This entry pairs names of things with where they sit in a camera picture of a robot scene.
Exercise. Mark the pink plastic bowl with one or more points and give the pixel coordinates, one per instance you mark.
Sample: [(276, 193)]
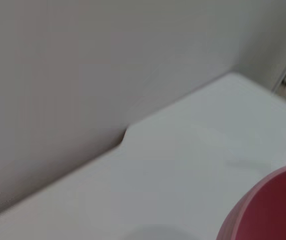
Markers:
[(273, 207)]

